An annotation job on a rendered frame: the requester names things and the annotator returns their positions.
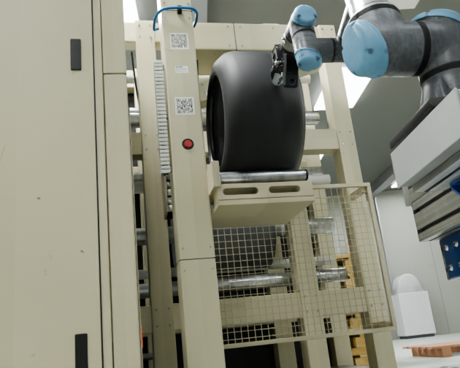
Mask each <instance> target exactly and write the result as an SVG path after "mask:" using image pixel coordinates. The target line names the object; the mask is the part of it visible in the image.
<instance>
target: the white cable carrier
mask: <svg viewBox="0 0 460 368"><path fill-rule="evenodd" d="M162 63H163V62H162V60H154V61H153V71H154V73H153V74H154V86H155V98H156V115H157V116H156V117H157V130H158V149H159V157H160V158H159V161H160V162H159V163H160V169H161V170H160V172H161V177H169V175H170V172H172V168H170V162H169V146H168V145H169V143H168V134H167V122H166V120H168V115H166V104H165V93H164V75H163V70H164V64H162ZM162 165H163V166H162ZM167 165H168V166H167Z"/></svg>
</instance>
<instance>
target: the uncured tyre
mask: <svg viewBox="0 0 460 368"><path fill-rule="evenodd" d="M271 53H272V51H231V52H227V53H224V54H223V55H222V56H221V57H220V58H219V59H218V60H217V61H216V62H215V63H214V64H213V65H212V68H211V72H210V78H209V82H208V89H207V109H206V128H207V147H208V154H209V160H210V162H211V161H219V166H220V172H247V171H268V170H288V169H299V167H300V164H301V162H302V156H303V152H304V142H305V133H306V112H305V102H304V93H303V89H302V84H301V80H300V78H299V76H298V87H297V88H284V87H283V84H281V85H274V84H273V82H272V81H271V80H270V76H271V74H270V69H271V68H272V67H273V66H274V65H275V64H274V63H273V62H272V55H271Z"/></svg>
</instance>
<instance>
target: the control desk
mask: <svg viewBox="0 0 460 368"><path fill-rule="evenodd" d="M0 368H143V358H142V330H141V315H140V301H139V273H138V258H137V230H136V216H135V201H134V174H133V159H132V145H131V117H130V107H129V103H128V88H127V76H126V45H125V30H124V15H123V0H0Z"/></svg>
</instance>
